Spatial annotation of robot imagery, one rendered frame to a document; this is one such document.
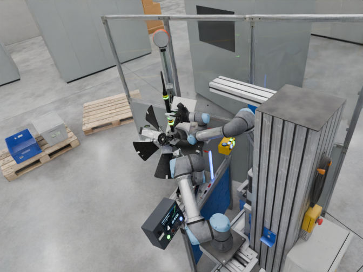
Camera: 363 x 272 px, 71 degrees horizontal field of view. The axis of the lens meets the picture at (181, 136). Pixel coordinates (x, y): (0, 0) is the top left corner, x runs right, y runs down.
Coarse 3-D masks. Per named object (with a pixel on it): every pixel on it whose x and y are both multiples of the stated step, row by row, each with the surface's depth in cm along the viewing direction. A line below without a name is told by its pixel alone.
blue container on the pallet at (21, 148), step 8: (16, 136) 441; (24, 136) 449; (32, 136) 424; (8, 144) 432; (16, 144) 446; (24, 144) 446; (32, 144) 407; (16, 152) 397; (24, 152) 427; (32, 152) 413; (40, 152) 420; (16, 160) 402; (24, 160) 409
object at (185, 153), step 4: (180, 140) 226; (184, 140) 227; (176, 144) 223; (180, 144) 222; (184, 144) 222; (188, 144) 222; (196, 144) 221; (200, 144) 220; (180, 148) 219; (184, 148) 218; (188, 148) 218; (192, 148) 218; (196, 148) 217; (200, 148) 216; (184, 152) 216; (188, 152) 216; (192, 152) 215; (196, 152) 215
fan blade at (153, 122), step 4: (148, 108) 240; (152, 108) 234; (148, 112) 242; (152, 112) 235; (148, 116) 244; (152, 116) 236; (148, 120) 248; (152, 120) 239; (156, 120) 233; (152, 124) 244; (156, 124) 235; (156, 128) 242
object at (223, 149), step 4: (224, 140) 236; (228, 140) 235; (232, 140) 235; (220, 144) 233; (228, 144) 231; (220, 148) 233; (224, 148) 230; (228, 148) 229; (232, 148) 238; (220, 152) 236; (224, 152) 233; (228, 152) 232
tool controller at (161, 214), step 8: (168, 200) 171; (160, 208) 167; (168, 208) 164; (176, 208) 169; (152, 216) 163; (160, 216) 161; (168, 216) 163; (176, 216) 169; (144, 224) 160; (152, 224) 158; (160, 224) 158; (144, 232) 161; (152, 232) 153; (160, 232) 156; (176, 232) 170; (152, 240) 162; (160, 240) 158; (168, 240) 164; (160, 248) 163
